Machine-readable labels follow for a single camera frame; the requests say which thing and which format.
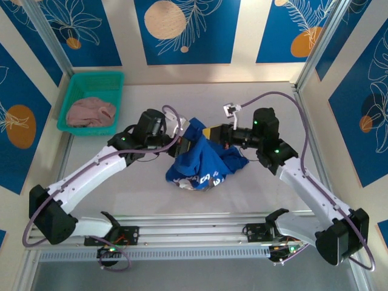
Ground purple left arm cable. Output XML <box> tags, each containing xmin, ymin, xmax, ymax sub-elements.
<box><xmin>22</xmin><ymin>104</ymin><xmax>182</xmax><ymax>272</ymax></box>

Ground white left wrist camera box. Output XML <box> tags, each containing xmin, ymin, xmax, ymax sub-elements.
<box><xmin>169</xmin><ymin>114</ymin><xmax>190</xmax><ymax>137</ymax></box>

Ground grey metal panel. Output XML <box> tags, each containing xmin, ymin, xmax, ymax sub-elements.
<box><xmin>28</xmin><ymin>244</ymin><xmax>360</xmax><ymax>291</ymax></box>

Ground blue poster white flower drawing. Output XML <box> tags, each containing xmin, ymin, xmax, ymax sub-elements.
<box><xmin>39</xmin><ymin>0</ymin><xmax>122</xmax><ymax>68</ymax></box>

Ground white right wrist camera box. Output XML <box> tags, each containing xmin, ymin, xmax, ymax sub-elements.
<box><xmin>222</xmin><ymin>102</ymin><xmax>243</xmax><ymax>119</ymax></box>

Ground blue t-shirt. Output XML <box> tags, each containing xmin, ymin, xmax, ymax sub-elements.
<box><xmin>165</xmin><ymin>118</ymin><xmax>250</xmax><ymax>192</ymax></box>

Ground aluminium table edge rail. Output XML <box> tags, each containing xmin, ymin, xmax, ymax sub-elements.
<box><xmin>45</xmin><ymin>86</ymin><xmax>87</xmax><ymax>225</ymax></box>
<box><xmin>292</xmin><ymin>86</ymin><xmax>339</xmax><ymax>218</ymax></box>

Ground blue poster navy circle lily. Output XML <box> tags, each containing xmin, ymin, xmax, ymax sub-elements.
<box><xmin>329</xmin><ymin>27</ymin><xmax>388</xmax><ymax>188</ymax></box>

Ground teal plastic basket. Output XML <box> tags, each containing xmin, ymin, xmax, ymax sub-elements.
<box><xmin>56</xmin><ymin>72</ymin><xmax>125</xmax><ymax>136</ymax></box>

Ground blue poster orange circle fern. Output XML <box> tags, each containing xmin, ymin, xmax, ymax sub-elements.
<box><xmin>256</xmin><ymin>0</ymin><xmax>334</xmax><ymax>64</ymax></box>

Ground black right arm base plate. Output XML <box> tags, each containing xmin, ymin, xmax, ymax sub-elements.
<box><xmin>244</xmin><ymin>223</ymin><xmax>303</xmax><ymax>243</ymax></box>

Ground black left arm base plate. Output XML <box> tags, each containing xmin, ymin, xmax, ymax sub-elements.
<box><xmin>84</xmin><ymin>226</ymin><xmax>140</xmax><ymax>246</ymax></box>

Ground blue poster with leaf lines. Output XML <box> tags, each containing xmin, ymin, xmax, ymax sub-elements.
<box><xmin>0</xmin><ymin>0</ymin><xmax>64</xmax><ymax>87</ymax></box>

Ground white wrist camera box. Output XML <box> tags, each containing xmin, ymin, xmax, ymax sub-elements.
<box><xmin>222</xmin><ymin>102</ymin><xmax>243</xmax><ymax>119</ymax></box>
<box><xmin>169</xmin><ymin>114</ymin><xmax>190</xmax><ymax>137</ymax></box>

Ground blue poster with beige circle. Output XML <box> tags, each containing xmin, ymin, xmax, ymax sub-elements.
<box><xmin>134</xmin><ymin>0</ymin><xmax>242</xmax><ymax>66</ymax></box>

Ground grey slotted cable duct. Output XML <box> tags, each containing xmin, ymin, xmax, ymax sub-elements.
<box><xmin>38</xmin><ymin>246</ymin><xmax>272</xmax><ymax>262</ymax></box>

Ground blue poster with line drawing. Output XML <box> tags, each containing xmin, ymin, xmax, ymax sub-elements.
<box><xmin>315</xmin><ymin>0</ymin><xmax>373</xmax><ymax>81</ymax></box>

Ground pink garment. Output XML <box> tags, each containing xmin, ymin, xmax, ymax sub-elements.
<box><xmin>65</xmin><ymin>96</ymin><xmax>118</xmax><ymax>128</ymax></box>

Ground wide aluminium base rail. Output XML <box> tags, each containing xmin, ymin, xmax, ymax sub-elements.
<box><xmin>25</xmin><ymin>212</ymin><xmax>358</xmax><ymax>250</ymax></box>

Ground aluminium frame post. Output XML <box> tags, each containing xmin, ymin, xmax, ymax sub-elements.
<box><xmin>22</xmin><ymin>0</ymin><xmax>84</xmax><ymax>93</ymax></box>
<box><xmin>295</xmin><ymin>0</ymin><xmax>355</xmax><ymax>92</ymax></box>

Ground blue poster large orange circle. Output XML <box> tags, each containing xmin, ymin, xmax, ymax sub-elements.
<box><xmin>0</xmin><ymin>42</ymin><xmax>52</xmax><ymax>195</ymax></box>

